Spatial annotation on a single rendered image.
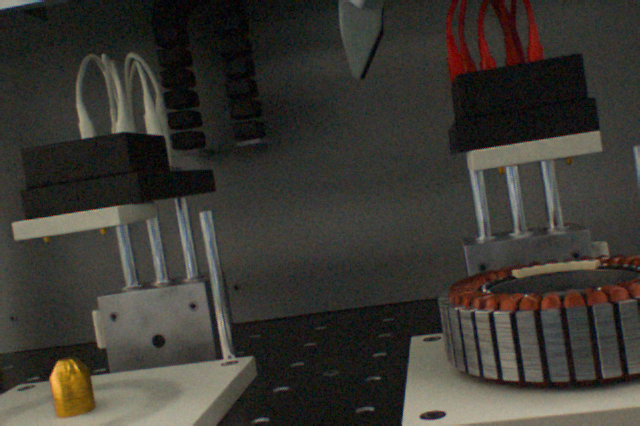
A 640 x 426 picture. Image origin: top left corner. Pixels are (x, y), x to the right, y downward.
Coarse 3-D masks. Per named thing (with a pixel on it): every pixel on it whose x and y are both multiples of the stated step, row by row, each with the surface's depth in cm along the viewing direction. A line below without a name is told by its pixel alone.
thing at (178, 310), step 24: (120, 288) 53; (144, 288) 51; (168, 288) 50; (192, 288) 49; (120, 312) 50; (144, 312) 50; (168, 312) 50; (192, 312) 50; (120, 336) 50; (144, 336) 50; (168, 336) 50; (192, 336) 50; (216, 336) 50; (120, 360) 50; (144, 360) 50; (168, 360) 50; (192, 360) 50
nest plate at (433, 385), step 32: (416, 352) 39; (416, 384) 34; (448, 384) 33; (480, 384) 32; (512, 384) 32; (576, 384) 30; (608, 384) 30; (416, 416) 29; (448, 416) 29; (480, 416) 28; (512, 416) 28; (544, 416) 27; (576, 416) 27; (608, 416) 27
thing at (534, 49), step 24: (456, 0) 46; (504, 0) 48; (528, 0) 46; (480, 24) 46; (504, 24) 48; (528, 24) 46; (456, 48) 46; (480, 48) 46; (528, 48) 46; (456, 72) 46
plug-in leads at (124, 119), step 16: (112, 64) 51; (128, 64) 53; (144, 64) 52; (80, 80) 50; (112, 80) 53; (128, 80) 54; (144, 80) 50; (80, 96) 50; (112, 96) 53; (128, 96) 54; (144, 96) 50; (160, 96) 52; (80, 112) 50; (112, 112) 53; (128, 112) 54; (160, 112) 52; (80, 128) 50; (112, 128) 52; (128, 128) 49; (160, 128) 50
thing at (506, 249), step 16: (576, 224) 49; (464, 240) 49; (480, 240) 48; (496, 240) 47; (512, 240) 46; (528, 240) 46; (544, 240) 46; (560, 240) 46; (576, 240) 46; (464, 256) 48; (480, 256) 47; (496, 256) 46; (512, 256) 46; (528, 256) 46; (544, 256) 46; (560, 256) 46; (576, 256) 46; (592, 256) 46; (480, 272) 47
